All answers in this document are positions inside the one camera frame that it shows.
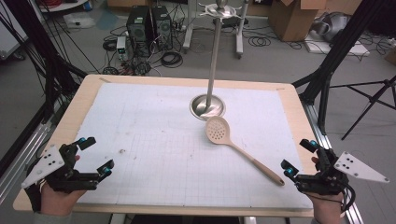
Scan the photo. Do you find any silver grey bag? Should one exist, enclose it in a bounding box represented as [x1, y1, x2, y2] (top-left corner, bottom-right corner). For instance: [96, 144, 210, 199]
[311, 11, 351, 43]

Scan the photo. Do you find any white metal stand frame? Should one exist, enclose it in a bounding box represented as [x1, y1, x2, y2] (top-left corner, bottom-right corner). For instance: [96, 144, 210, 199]
[182, 0, 250, 60]

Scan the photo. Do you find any black computer tower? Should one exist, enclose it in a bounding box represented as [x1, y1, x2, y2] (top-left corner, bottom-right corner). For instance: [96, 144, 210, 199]
[126, 5, 154, 58]
[151, 5, 174, 50]

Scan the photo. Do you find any coiled black cable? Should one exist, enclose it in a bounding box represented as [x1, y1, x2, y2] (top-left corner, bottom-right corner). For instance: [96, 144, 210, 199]
[160, 50, 184, 69]
[247, 35, 272, 48]

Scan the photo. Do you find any person's left hand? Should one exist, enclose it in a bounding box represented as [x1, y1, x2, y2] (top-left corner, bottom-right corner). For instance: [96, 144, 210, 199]
[40, 154, 88, 217]

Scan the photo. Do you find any black wrist strap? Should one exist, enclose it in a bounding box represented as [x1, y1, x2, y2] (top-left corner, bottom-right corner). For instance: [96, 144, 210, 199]
[23, 183, 43, 213]

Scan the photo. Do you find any large cardboard box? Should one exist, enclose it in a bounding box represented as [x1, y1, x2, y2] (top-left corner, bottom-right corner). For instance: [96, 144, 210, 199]
[268, 0, 328, 43]

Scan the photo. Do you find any beige slotted spoon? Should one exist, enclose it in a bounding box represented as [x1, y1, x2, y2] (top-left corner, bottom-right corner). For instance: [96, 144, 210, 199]
[205, 115, 286, 188]

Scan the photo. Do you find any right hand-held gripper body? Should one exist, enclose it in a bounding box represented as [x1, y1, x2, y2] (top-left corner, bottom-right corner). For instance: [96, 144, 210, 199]
[294, 147, 390, 196]

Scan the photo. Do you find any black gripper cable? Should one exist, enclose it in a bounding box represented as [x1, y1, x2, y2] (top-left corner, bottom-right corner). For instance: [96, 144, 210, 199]
[338, 182, 357, 213]

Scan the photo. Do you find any white round table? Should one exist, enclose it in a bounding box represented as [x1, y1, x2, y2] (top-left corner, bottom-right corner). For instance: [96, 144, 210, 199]
[36, 0, 90, 13]

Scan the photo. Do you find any flat white box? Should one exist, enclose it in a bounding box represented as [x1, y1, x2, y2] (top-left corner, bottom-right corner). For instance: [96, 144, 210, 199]
[304, 39, 372, 58]

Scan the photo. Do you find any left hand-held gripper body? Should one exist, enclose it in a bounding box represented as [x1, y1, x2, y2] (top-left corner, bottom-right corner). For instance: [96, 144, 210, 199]
[21, 141, 101, 192]

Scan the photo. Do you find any black frame post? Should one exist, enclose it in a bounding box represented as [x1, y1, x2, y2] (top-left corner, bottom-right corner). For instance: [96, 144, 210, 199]
[292, 0, 390, 134]
[3, 0, 88, 122]

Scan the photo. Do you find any grey cabinet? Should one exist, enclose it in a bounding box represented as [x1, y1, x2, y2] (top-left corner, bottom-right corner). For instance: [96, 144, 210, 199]
[0, 0, 29, 61]

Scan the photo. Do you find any aluminium rail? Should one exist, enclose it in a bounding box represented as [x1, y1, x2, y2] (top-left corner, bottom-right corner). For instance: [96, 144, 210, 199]
[300, 101, 365, 224]
[0, 122, 52, 203]

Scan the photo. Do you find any clear plastic bag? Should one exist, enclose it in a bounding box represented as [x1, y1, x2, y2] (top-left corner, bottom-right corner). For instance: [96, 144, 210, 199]
[64, 11, 96, 30]

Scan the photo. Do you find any metal utensil rack stand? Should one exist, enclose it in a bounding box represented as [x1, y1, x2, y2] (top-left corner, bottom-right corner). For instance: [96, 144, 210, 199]
[189, 0, 244, 122]

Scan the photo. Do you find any small grey power supply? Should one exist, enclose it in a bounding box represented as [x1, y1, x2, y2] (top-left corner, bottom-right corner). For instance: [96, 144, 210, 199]
[116, 35, 128, 61]

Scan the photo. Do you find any person's right hand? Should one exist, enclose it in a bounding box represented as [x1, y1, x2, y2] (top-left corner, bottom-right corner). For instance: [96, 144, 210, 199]
[306, 156, 345, 224]

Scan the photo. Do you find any black tripod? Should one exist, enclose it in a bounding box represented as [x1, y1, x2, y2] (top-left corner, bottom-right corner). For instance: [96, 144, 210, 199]
[330, 74, 396, 141]

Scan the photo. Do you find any white gridded mat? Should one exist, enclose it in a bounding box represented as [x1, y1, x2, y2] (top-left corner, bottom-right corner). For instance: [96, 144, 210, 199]
[75, 82, 314, 210]

